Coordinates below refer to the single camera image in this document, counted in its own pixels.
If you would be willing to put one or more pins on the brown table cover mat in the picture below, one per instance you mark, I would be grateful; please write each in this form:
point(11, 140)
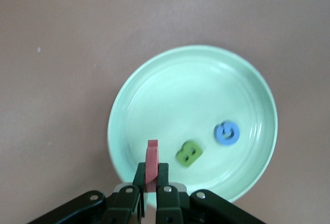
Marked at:
point(51, 105)

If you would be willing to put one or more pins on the red round foam letter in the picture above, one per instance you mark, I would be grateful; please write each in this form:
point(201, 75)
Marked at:
point(151, 162)

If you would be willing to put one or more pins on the green plate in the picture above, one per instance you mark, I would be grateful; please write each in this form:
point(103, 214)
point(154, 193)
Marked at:
point(180, 92)

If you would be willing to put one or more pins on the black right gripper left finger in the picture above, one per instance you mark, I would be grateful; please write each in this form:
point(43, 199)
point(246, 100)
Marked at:
point(121, 206)

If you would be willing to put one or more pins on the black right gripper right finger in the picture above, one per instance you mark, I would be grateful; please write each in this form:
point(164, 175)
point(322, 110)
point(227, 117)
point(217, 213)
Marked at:
point(170, 208)

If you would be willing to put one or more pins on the blue foam letter G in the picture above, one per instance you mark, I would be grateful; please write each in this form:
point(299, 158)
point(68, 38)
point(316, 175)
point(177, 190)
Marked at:
point(218, 134)

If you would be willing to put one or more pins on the green foam letter B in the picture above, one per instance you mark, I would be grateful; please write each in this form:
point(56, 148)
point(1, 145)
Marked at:
point(180, 155)

